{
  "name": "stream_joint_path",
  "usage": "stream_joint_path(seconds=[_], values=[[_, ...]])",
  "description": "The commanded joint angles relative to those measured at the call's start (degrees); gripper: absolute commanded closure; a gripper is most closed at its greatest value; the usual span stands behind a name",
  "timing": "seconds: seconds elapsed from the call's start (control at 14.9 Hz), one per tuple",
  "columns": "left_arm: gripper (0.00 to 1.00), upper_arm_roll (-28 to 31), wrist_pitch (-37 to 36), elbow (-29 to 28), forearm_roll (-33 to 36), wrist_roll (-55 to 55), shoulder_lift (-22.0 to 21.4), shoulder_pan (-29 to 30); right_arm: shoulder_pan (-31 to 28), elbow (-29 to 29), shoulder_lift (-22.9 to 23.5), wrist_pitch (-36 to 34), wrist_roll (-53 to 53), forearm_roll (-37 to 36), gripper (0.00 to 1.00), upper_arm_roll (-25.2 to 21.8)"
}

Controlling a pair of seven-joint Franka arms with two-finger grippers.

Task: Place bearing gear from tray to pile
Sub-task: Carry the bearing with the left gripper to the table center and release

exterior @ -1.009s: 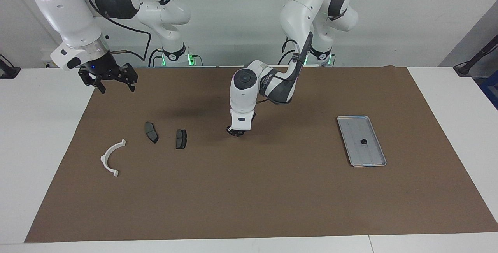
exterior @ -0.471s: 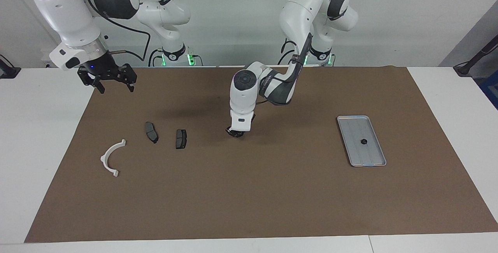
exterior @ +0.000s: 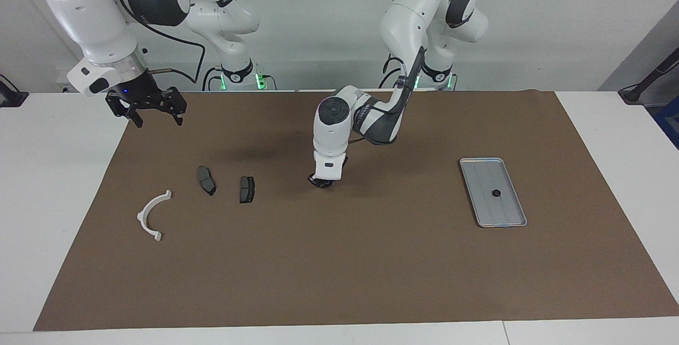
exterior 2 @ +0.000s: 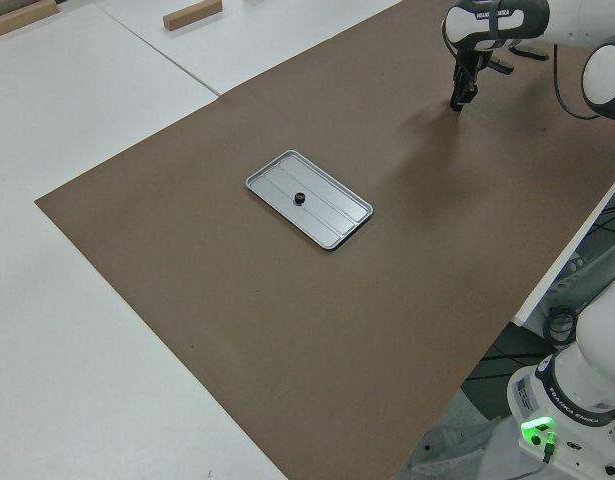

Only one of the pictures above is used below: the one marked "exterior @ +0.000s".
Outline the silver metal tray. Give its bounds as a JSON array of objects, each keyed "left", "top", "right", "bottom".
[{"left": 459, "top": 158, "right": 528, "bottom": 228}]

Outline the rectangular dark brake pad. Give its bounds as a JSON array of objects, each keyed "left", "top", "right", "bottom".
[{"left": 239, "top": 176, "right": 256, "bottom": 204}]

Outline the elongated grey brake pad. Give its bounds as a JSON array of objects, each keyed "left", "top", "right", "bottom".
[{"left": 197, "top": 166, "right": 217, "bottom": 196}]

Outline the brown table mat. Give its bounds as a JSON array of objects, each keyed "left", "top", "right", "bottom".
[{"left": 33, "top": 90, "right": 679, "bottom": 332}]

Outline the black table clamp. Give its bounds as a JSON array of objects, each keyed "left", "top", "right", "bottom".
[{"left": 0, "top": 73, "right": 30, "bottom": 108}]

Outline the blue object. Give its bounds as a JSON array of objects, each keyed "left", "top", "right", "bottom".
[{"left": 654, "top": 96, "right": 679, "bottom": 150}]

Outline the black right base cable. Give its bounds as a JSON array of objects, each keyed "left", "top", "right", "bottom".
[{"left": 202, "top": 65, "right": 223, "bottom": 92}]

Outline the black base cable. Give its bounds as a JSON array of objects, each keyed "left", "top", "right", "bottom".
[
  {"left": 378, "top": 61, "right": 404, "bottom": 90},
  {"left": 202, "top": 65, "right": 223, "bottom": 92}
]

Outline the black left base cable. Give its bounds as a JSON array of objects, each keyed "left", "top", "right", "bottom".
[{"left": 378, "top": 61, "right": 404, "bottom": 90}]

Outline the white semicircular plastic bracket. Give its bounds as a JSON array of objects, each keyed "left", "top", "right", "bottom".
[{"left": 137, "top": 190, "right": 173, "bottom": 242}]

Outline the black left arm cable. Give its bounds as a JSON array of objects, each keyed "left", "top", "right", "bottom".
[{"left": 347, "top": 47, "right": 426, "bottom": 146}]

